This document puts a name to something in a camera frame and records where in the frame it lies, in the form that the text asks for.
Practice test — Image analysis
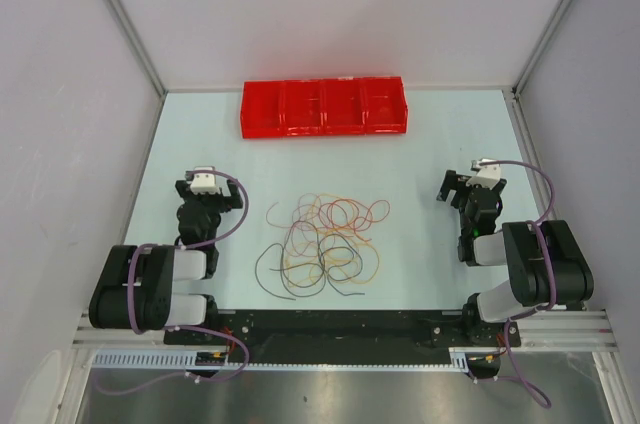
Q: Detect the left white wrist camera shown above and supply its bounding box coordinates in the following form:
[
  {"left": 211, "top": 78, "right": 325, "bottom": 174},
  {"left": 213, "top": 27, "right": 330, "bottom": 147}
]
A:
[{"left": 185, "top": 166, "right": 220, "bottom": 195}]

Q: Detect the aluminium frame rail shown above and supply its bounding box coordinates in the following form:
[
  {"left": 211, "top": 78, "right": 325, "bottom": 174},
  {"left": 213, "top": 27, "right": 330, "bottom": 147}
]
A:
[{"left": 72, "top": 310, "right": 618, "bottom": 352}]

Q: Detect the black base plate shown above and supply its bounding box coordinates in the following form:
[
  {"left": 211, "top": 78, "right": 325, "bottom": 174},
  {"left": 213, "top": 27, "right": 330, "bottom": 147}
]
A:
[{"left": 163, "top": 308, "right": 522, "bottom": 351}]

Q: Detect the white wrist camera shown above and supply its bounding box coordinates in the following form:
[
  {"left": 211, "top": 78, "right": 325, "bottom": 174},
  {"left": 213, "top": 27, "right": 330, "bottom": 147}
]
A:
[
  {"left": 467, "top": 158, "right": 502, "bottom": 189},
  {"left": 185, "top": 166, "right": 220, "bottom": 195}
]

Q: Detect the yellow thin wire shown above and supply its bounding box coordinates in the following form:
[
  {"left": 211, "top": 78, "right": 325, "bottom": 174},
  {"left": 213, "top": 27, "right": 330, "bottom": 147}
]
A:
[
  {"left": 265, "top": 191, "right": 381, "bottom": 245},
  {"left": 272, "top": 238, "right": 382, "bottom": 289}
]

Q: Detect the brown thin wire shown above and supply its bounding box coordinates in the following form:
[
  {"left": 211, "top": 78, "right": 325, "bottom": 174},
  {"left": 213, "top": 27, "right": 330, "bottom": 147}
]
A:
[{"left": 254, "top": 221, "right": 331, "bottom": 302}]

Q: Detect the aluminium corner post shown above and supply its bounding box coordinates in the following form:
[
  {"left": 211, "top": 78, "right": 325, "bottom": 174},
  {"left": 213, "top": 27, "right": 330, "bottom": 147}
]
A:
[
  {"left": 74, "top": 0, "right": 168, "bottom": 97},
  {"left": 512, "top": 0, "right": 604, "bottom": 95}
]

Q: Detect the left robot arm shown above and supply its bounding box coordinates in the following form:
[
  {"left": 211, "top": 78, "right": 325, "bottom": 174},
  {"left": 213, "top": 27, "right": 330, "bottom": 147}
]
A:
[{"left": 88, "top": 167, "right": 248, "bottom": 344}]

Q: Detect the red compartment bin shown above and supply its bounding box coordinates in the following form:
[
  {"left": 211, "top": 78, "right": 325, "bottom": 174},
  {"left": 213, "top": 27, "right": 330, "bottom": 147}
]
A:
[{"left": 240, "top": 76, "right": 408, "bottom": 139}]

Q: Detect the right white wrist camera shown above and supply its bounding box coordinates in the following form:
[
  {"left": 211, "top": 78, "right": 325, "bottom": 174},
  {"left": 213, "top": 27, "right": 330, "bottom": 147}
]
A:
[{"left": 467, "top": 158, "right": 502, "bottom": 189}]

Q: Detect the right aluminium corner post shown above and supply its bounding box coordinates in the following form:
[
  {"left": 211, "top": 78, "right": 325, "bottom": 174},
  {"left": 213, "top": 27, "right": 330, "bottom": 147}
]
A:
[{"left": 512, "top": 0, "right": 604, "bottom": 95}]

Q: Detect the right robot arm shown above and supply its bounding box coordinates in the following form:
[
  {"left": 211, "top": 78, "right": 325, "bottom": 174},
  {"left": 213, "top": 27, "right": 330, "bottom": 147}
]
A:
[{"left": 437, "top": 163, "right": 594, "bottom": 346}]

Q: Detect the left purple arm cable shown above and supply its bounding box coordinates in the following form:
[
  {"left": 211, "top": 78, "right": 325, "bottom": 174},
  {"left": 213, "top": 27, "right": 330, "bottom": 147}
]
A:
[{"left": 94, "top": 169, "right": 251, "bottom": 395}]

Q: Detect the blue thin wire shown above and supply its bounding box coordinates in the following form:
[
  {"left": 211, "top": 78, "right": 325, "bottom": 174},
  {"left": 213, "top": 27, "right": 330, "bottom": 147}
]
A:
[{"left": 319, "top": 233, "right": 366, "bottom": 298}]

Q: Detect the left aluminium corner post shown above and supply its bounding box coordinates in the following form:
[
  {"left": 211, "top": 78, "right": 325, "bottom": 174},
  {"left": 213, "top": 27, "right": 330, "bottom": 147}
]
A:
[{"left": 74, "top": 0, "right": 168, "bottom": 97}]

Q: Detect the grey slotted cable duct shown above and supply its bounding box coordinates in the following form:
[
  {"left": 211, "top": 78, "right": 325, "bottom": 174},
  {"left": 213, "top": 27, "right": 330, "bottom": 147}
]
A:
[{"left": 93, "top": 349, "right": 468, "bottom": 373}]

